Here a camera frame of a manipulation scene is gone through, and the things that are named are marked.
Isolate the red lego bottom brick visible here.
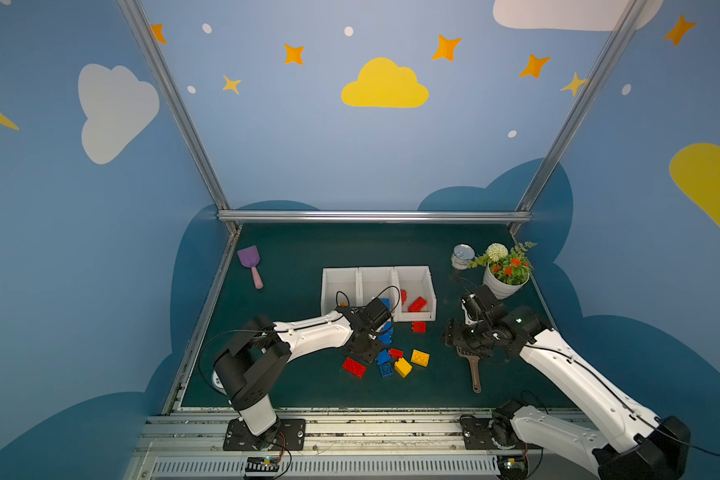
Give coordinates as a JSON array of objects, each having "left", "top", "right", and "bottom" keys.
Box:
[{"left": 407, "top": 297, "right": 428, "bottom": 313}]

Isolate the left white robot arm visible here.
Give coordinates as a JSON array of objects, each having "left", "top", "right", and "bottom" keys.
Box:
[{"left": 213, "top": 298, "right": 392, "bottom": 441}]

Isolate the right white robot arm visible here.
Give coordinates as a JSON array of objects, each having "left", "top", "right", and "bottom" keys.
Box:
[{"left": 444, "top": 285, "right": 691, "bottom": 479}]

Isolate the brown slotted scoop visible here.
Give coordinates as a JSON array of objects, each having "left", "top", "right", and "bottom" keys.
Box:
[{"left": 456, "top": 347, "right": 482, "bottom": 394}]

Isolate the middle white bin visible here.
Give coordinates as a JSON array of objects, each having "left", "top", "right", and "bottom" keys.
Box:
[{"left": 359, "top": 267, "right": 402, "bottom": 322}]

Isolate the white bin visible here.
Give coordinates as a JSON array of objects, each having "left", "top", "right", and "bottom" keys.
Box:
[
  {"left": 359, "top": 267, "right": 402, "bottom": 322},
  {"left": 394, "top": 265, "right": 437, "bottom": 323},
  {"left": 320, "top": 267, "right": 362, "bottom": 315}
]

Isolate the left white bin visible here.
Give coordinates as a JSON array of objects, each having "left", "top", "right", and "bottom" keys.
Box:
[{"left": 320, "top": 267, "right": 362, "bottom": 315}]

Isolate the small red lego brick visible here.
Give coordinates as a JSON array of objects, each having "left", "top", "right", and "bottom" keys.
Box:
[{"left": 387, "top": 348, "right": 404, "bottom": 359}]

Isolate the red lego long brick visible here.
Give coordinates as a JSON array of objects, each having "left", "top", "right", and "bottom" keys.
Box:
[{"left": 342, "top": 357, "right": 367, "bottom": 379}]

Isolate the red lego floor brick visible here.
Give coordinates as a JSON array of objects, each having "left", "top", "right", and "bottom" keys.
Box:
[{"left": 411, "top": 321, "right": 427, "bottom": 333}]

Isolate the yellow lego lower brick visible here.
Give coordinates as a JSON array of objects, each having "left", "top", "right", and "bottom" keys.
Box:
[{"left": 394, "top": 358, "right": 412, "bottom": 378}]

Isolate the yellow lego brick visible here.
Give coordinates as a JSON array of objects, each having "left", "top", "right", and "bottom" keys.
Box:
[
  {"left": 394, "top": 358, "right": 412, "bottom": 378},
  {"left": 410, "top": 349, "right": 430, "bottom": 367}
]

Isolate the potted flower plant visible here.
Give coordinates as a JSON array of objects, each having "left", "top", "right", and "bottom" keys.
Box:
[{"left": 468, "top": 241, "right": 536, "bottom": 300}]

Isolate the yellow lego right brick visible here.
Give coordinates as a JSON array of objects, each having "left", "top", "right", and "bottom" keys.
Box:
[{"left": 410, "top": 349, "right": 430, "bottom": 367}]

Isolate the right white bin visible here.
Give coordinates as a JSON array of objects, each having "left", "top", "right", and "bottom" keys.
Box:
[{"left": 394, "top": 265, "right": 437, "bottom": 323}]

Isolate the silver tin can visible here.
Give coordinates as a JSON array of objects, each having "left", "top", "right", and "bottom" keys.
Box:
[{"left": 451, "top": 244, "right": 475, "bottom": 270}]

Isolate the purple toy shovel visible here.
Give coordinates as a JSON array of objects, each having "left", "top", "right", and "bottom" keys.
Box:
[{"left": 237, "top": 245, "right": 264, "bottom": 290}]

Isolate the right controller board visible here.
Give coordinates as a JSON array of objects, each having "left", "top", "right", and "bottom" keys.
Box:
[{"left": 497, "top": 456, "right": 529, "bottom": 480}]

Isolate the controller board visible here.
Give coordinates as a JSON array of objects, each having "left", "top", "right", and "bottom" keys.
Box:
[
  {"left": 244, "top": 456, "right": 281, "bottom": 477},
  {"left": 497, "top": 456, "right": 529, "bottom": 480}
]

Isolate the tape roll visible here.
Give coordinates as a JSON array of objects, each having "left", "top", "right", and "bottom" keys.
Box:
[{"left": 211, "top": 371, "right": 226, "bottom": 395}]

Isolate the left controller board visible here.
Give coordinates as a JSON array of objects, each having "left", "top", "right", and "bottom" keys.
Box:
[{"left": 244, "top": 456, "right": 281, "bottom": 477}]

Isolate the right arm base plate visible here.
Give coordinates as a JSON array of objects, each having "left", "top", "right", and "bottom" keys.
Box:
[{"left": 458, "top": 415, "right": 542, "bottom": 451}]

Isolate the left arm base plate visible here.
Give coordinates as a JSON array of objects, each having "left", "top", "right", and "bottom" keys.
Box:
[{"left": 222, "top": 418, "right": 306, "bottom": 451}]

